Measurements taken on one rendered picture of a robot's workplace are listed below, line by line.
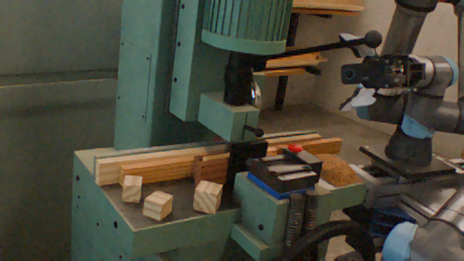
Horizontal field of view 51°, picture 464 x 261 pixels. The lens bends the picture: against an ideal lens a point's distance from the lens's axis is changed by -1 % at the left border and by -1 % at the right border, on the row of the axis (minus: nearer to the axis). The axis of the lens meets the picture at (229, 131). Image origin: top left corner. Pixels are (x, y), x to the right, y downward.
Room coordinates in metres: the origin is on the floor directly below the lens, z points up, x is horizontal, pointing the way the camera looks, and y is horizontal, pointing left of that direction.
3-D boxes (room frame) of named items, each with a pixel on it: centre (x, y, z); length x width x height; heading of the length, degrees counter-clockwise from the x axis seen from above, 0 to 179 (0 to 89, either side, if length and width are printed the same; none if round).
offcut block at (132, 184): (0.85, 0.17, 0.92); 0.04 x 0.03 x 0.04; 8
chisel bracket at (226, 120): (1.05, 0.01, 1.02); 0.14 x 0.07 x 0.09; 36
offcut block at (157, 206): (0.80, 0.11, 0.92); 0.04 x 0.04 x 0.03; 70
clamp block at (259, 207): (0.88, -0.12, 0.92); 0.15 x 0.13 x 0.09; 126
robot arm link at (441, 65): (1.14, -0.45, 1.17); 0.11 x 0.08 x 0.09; 126
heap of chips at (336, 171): (1.11, -0.26, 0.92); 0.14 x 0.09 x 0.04; 36
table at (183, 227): (0.95, -0.07, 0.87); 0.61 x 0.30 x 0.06; 126
